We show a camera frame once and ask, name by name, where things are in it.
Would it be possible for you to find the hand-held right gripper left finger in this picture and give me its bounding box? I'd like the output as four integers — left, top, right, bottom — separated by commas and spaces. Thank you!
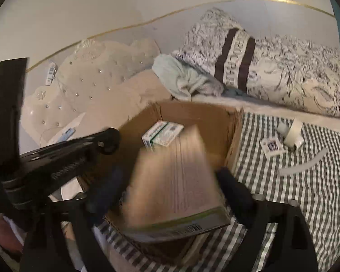
20, 166, 125, 272

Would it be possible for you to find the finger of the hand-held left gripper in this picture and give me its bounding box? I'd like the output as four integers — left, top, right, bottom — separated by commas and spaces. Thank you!
82, 127, 121, 159

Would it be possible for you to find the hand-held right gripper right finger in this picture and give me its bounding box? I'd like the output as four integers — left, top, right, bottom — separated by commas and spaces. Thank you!
215, 167, 319, 272

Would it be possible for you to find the green and white box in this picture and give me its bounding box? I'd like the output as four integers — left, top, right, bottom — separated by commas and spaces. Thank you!
121, 125, 232, 244

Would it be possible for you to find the brown cardboard box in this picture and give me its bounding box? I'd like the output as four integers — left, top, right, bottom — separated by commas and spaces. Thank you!
76, 100, 244, 267

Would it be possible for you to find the person's left hand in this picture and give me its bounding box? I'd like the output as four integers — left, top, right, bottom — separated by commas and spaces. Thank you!
0, 214, 24, 255

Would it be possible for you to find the light blue device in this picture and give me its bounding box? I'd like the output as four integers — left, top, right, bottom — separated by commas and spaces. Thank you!
58, 127, 75, 142

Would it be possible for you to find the small green and white carton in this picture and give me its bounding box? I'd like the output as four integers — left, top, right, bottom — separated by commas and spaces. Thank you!
142, 120, 184, 151

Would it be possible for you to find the beige cushion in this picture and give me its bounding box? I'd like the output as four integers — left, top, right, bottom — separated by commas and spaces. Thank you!
83, 69, 173, 136

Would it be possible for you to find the small white printed card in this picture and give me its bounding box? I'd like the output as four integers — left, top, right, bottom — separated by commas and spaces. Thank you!
259, 137, 285, 156

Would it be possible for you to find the cream tufted headboard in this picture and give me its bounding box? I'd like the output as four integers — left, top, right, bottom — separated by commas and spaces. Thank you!
21, 38, 162, 145

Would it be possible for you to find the white curved plastic strip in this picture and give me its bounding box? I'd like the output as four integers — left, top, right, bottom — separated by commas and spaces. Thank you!
278, 147, 328, 177

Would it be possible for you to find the small white fan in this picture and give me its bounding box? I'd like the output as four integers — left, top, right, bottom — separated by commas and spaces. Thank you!
277, 117, 303, 151

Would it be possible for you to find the small white tag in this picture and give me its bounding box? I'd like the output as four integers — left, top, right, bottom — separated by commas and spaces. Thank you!
45, 62, 58, 86

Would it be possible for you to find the light green towel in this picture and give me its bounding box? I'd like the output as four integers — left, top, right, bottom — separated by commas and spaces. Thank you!
152, 54, 224, 100

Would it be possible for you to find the floral patterned pillow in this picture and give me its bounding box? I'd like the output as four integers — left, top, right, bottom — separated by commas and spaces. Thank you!
244, 35, 340, 119

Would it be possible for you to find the floral pillow with brown stripes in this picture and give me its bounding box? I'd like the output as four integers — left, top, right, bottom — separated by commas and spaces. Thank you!
171, 8, 272, 91

